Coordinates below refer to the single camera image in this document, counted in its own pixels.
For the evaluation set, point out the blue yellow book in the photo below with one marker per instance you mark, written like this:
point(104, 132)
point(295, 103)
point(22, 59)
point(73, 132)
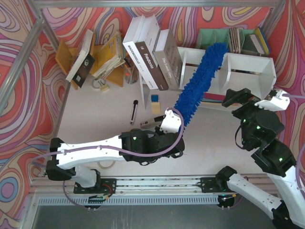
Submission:
point(258, 32)

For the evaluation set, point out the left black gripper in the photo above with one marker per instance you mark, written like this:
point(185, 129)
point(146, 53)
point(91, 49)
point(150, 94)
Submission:
point(175, 142)

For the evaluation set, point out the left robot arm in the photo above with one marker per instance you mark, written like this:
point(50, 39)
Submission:
point(141, 146)

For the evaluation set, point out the yellow wooden book rack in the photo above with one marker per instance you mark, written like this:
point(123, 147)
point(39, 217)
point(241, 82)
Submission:
point(64, 56)

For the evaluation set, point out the small white shelf stand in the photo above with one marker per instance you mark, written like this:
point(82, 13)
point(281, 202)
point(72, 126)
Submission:
point(145, 91)

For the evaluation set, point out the black white paperback book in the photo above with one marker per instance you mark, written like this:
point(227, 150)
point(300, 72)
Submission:
point(82, 61)

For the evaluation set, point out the white bookshelf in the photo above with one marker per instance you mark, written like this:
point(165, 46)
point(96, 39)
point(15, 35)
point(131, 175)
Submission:
point(237, 72)

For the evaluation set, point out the yellow worn books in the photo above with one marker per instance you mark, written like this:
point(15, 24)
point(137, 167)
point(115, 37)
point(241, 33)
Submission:
point(108, 57)

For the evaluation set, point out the yellow sticky note pad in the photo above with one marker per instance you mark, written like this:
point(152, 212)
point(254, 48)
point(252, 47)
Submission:
point(156, 108)

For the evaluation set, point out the blue eraser block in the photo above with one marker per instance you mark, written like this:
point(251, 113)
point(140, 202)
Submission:
point(154, 98)

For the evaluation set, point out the white Mademoiselle book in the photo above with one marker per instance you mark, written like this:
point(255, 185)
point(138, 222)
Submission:
point(129, 42)

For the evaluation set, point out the stack of coloured folders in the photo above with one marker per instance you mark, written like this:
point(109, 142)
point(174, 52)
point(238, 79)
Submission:
point(212, 98)

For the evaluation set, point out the green file organizer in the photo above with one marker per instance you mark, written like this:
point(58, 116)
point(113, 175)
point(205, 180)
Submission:
point(234, 38)

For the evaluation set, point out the pencil cup with pencils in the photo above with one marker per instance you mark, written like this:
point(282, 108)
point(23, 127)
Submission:
point(130, 71)

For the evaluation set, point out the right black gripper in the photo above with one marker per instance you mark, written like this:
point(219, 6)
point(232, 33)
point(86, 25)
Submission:
point(241, 100)

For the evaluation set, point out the grey black stapler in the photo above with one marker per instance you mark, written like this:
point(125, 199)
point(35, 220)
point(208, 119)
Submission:
point(152, 123)

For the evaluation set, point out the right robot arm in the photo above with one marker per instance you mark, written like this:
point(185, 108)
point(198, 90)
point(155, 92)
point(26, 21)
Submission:
point(259, 128)

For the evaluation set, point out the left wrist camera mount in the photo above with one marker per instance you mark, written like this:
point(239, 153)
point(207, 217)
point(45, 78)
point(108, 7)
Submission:
point(172, 121)

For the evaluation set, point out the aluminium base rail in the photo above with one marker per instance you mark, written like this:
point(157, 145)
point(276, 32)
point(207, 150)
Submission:
point(159, 185)

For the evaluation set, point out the blue microfiber duster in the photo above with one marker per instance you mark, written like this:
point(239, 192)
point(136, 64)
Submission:
point(191, 95)

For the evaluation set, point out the masking tape roll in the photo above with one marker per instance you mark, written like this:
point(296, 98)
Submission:
point(106, 165)

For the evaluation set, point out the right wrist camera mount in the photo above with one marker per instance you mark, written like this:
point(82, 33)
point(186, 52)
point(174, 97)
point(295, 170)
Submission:
point(276, 100)

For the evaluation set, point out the brass padlock with ring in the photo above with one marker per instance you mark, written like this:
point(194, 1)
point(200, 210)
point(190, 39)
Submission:
point(100, 85)

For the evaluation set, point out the black white utility knife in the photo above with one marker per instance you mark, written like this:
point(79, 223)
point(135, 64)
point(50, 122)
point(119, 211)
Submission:
point(134, 110)

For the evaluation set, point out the grey Lonely City book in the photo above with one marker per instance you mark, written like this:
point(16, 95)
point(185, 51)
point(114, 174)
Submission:
point(168, 57)

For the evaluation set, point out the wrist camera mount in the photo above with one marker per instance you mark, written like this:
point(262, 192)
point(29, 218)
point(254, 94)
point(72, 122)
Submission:
point(172, 121)
point(276, 100)

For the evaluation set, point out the brown Fredonia book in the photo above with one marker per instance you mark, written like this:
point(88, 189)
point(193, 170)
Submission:
point(154, 78)

